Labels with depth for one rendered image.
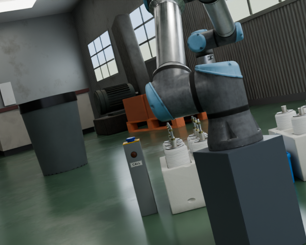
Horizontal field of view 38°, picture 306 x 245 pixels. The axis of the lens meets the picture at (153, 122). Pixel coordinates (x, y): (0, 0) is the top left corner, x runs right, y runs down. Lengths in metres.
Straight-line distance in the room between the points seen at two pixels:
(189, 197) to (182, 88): 0.70
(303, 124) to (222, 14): 0.57
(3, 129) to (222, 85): 7.91
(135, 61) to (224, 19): 6.05
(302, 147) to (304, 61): 3.28
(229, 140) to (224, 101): 0.10
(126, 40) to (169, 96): 6.60
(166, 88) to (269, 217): 0.43
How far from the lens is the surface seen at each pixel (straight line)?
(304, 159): 1.86
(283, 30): 5.25
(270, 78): 5.55
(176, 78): 1.21
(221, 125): 1.18
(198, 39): 1.79
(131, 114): 6.32
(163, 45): 1.32
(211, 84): 1.17
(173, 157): 1.79
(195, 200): 1.80
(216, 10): 1.60
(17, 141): 8.95
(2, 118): 8.93
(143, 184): 1.86
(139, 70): 7.62
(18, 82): 11.64
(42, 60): 11.81
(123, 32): 7.83
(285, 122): 2.11
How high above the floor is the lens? 0.49
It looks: 4 degrees down
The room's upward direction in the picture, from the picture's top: 14 degrees counter-clockwise
